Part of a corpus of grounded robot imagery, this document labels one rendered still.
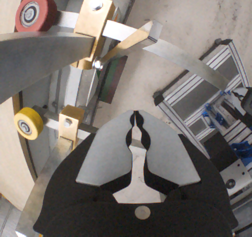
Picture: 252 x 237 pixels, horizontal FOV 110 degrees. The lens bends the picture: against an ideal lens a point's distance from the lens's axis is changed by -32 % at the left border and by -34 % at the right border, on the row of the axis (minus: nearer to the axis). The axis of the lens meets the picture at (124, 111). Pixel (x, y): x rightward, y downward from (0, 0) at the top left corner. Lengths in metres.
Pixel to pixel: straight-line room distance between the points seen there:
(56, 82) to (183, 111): 0.93
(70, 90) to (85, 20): 0.38
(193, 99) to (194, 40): 0.52
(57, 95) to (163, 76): 0.87
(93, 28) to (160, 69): 0.96
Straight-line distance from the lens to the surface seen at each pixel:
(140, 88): 1.17
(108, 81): 0.42
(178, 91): 1.00
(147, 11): 1.14
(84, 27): 0.24
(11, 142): 0.48
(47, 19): 0.25
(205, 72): 0.29
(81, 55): 0.20
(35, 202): 0.28
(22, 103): 0.48
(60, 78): 0.57
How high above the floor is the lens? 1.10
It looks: 60 degrees down
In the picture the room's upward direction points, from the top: 175 degrees counter-clockwise
